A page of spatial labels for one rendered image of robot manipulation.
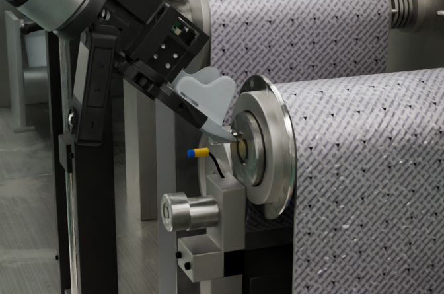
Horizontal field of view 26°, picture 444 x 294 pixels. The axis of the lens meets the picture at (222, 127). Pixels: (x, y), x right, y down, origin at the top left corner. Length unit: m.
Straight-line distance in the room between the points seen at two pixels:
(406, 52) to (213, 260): 0.47
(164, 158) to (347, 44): 0.31
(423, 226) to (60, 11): 0.44
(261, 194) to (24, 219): 0.86
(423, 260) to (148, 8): 0.39
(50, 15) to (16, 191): 1.04
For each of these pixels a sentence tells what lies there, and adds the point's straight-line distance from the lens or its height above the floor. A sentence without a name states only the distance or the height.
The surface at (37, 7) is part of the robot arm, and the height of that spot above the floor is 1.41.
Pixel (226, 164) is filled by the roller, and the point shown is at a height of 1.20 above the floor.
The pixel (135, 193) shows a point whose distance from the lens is 1.73.
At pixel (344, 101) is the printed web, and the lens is 0.97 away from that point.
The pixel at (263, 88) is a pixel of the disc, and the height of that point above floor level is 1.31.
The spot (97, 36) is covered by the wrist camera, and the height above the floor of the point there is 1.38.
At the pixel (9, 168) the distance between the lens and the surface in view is 1.95.
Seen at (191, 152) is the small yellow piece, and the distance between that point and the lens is 1.02.
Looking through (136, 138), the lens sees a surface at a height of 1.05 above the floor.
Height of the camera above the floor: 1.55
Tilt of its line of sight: 17 degrees down
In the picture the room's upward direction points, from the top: straight up
